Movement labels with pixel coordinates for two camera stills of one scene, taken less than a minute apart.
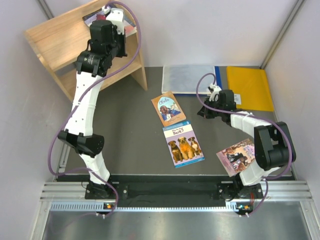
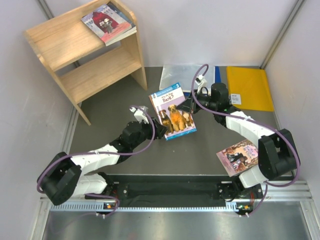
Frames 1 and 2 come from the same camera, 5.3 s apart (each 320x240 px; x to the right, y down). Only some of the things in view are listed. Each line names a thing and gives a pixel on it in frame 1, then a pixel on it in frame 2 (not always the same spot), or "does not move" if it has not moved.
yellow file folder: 251,88 does not move
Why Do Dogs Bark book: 183,144 → 179,122
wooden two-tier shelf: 59,43 does not move
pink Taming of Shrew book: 235,158 does not move
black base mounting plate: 142,188 does not move
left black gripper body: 117,46 → 146,133
